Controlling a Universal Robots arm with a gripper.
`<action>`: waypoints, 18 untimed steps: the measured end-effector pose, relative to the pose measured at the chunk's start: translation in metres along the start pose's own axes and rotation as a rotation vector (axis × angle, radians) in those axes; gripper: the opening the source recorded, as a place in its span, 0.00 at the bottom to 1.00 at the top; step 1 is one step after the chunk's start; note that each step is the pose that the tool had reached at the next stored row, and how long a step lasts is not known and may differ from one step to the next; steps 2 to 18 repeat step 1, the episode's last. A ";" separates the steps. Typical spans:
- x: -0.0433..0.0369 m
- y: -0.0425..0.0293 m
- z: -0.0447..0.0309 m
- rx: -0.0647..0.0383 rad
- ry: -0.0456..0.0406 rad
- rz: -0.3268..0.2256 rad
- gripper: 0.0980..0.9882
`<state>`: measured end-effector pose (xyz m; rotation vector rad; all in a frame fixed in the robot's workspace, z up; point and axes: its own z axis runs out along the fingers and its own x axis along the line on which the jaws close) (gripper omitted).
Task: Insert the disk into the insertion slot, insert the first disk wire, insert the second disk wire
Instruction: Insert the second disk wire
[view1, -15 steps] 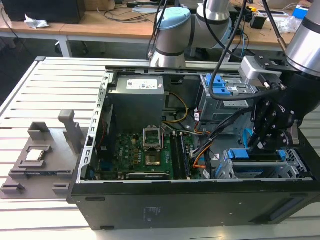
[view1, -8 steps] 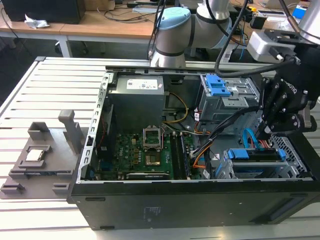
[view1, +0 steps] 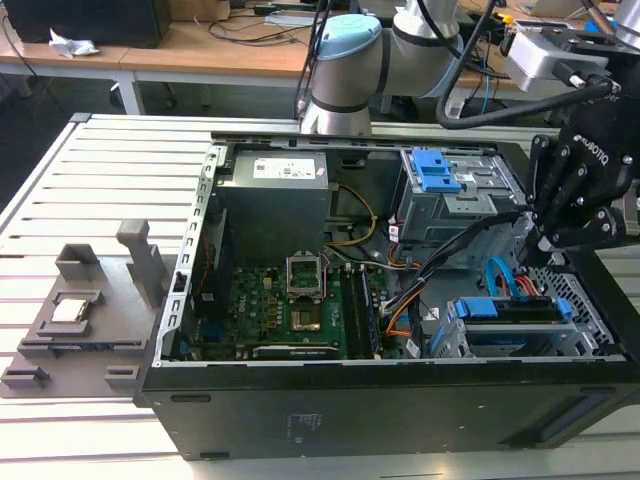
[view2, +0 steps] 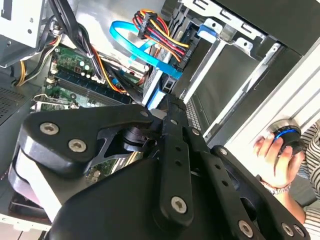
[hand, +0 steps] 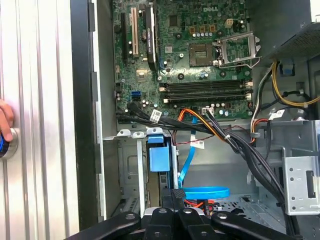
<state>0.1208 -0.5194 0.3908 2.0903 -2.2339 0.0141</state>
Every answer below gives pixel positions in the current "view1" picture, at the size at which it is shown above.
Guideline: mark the silver CPU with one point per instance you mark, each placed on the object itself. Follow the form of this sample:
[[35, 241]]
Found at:
[[70, 310]]

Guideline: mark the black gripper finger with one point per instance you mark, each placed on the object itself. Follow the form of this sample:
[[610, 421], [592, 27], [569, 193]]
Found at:
[[595, 225], [550, 175]]

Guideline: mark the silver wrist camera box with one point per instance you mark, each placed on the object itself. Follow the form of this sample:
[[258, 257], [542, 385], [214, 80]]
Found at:
[[540, 60]]

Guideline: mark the grey power supply box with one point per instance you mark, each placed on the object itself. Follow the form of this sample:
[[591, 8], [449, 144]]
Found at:
[[270, 210]]

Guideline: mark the green motherboard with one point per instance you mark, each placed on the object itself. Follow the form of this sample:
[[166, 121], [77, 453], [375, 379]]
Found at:
[[260, 305]]

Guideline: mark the blue plastic drive latch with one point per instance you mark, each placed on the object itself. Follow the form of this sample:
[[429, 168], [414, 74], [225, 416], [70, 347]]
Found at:
[[432, 170]]

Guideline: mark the wooden desk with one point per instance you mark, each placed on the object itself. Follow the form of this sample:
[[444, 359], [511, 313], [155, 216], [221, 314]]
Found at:
[[200, 50]]

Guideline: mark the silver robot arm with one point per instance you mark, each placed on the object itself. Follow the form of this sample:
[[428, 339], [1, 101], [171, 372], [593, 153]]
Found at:
[[345, 75]]

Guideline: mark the metal optical drive cage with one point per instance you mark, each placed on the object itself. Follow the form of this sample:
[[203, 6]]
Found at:
[[430, 215]]

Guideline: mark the grey parts rack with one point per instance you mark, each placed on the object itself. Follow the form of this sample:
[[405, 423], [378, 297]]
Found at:
[[115, 320]]

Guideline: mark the black expansion slot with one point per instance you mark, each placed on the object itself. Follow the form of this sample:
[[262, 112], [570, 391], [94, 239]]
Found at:
[[295, 351]]

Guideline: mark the black open PC case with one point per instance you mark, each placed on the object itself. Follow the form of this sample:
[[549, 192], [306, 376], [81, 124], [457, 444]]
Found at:
[[350, 415]]

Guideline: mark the crumpled white paper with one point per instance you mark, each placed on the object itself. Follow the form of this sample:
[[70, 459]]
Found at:
[[70, 46]]

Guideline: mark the hard disk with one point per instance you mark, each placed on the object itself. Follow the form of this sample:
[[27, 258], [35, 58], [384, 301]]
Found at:
[[480, 307]]

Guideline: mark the black RAM slot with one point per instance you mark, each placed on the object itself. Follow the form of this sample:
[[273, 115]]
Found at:
[[358, 315], [374, 315], [350, 315], [366, 315]]

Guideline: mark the metal disk bay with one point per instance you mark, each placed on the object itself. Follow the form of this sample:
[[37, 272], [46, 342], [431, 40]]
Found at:
[[525, 340]]

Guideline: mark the black box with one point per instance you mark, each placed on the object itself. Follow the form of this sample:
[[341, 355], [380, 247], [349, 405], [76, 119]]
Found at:
[[85, 20]]

